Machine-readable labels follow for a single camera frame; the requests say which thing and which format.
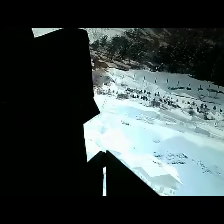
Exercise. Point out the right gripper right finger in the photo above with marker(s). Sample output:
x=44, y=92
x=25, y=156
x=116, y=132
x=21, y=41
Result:
x=123, y=181

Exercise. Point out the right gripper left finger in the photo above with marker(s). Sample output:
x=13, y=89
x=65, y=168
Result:
x=96, y=176

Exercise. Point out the dark blue jeans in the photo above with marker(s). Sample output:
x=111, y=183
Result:
x=50, y=100

